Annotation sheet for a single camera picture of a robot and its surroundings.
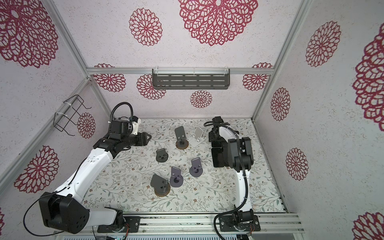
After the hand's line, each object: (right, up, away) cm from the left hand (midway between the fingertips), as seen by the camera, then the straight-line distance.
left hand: (146, 139), depth 81 cm
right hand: (+43, +1, +26) cm, 50 cm away
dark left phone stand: (+6, -11, +13) cm, 18 cm away
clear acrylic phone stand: (+28, -1, +22) cm, 36 cm away
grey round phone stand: (+16, -23, +3) cm, 29 cm away
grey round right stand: (+27, -19, +7) cm, 34 cm away
